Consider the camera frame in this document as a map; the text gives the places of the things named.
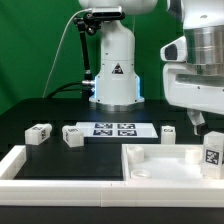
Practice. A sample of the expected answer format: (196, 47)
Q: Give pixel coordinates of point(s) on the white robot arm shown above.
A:
(117, 86)

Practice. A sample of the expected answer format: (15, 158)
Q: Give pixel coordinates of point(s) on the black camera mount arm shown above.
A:
(86, 25)

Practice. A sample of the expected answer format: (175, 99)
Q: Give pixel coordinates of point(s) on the white square tabletop part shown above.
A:
(179, 162)

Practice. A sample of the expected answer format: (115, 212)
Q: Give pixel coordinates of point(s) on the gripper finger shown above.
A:
(197, 121)

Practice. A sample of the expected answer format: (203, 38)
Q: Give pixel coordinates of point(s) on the white U-shaped fence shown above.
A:
(125, 193)

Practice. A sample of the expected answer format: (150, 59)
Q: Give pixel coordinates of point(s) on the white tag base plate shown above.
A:
(117, 130)

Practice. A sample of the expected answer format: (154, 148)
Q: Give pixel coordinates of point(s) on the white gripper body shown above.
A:
(191, 86)

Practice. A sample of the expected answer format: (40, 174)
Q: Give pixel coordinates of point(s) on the grey camera on mount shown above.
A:
(107, 12)

